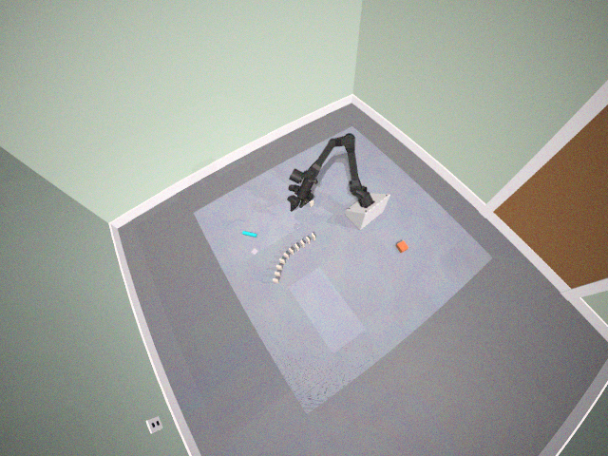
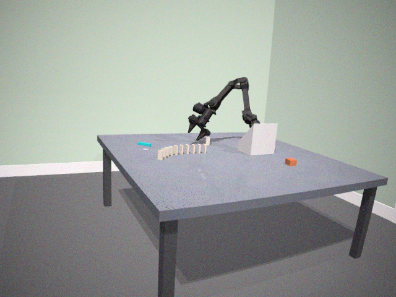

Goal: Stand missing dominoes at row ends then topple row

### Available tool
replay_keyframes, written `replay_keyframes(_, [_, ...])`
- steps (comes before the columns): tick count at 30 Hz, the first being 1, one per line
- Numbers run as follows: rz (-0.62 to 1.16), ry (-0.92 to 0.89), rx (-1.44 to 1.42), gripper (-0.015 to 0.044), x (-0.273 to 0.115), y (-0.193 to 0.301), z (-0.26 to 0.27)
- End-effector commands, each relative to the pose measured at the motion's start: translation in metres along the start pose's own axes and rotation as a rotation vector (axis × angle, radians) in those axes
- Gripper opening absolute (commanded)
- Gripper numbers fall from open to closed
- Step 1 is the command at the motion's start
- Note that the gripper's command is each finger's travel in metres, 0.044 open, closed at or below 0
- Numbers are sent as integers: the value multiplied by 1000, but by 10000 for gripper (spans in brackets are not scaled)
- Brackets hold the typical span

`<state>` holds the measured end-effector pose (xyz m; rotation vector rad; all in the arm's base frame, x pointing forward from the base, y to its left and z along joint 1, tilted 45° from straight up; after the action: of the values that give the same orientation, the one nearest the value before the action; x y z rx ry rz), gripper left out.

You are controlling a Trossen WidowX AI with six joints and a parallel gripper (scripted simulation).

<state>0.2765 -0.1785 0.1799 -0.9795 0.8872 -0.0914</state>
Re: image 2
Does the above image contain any small orange block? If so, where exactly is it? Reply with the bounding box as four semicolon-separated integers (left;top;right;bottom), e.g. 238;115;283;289
285;158;297;166

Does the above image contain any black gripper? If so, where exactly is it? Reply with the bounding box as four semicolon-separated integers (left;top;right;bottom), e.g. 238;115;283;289
188;114;210;141

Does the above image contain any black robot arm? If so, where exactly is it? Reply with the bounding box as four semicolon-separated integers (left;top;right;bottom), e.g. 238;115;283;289
193;77;260;128

